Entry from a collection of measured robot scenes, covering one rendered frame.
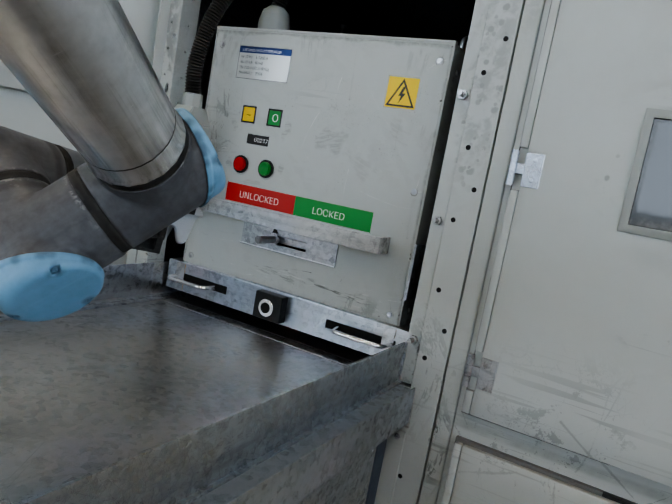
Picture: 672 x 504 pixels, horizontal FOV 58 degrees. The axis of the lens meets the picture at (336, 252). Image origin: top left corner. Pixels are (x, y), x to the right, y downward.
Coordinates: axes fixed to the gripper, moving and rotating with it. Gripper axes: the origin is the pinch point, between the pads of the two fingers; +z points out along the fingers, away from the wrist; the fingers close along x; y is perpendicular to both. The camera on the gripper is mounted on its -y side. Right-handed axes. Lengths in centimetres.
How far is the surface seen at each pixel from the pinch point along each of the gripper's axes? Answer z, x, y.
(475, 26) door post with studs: 15.9, 28.7, -36.6
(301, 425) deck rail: -4.3, 27.8, 22.0
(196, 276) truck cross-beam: 27.0, -19.2, 12.2
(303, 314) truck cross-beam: 27.2, 6.6, 12.9
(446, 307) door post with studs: 22.6, 33.1, 4.8
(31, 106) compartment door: -0.3, -42.7, -10.7
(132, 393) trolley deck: -10.6, 7.0, 24.6
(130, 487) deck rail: -30.7, 27.8, 23.8
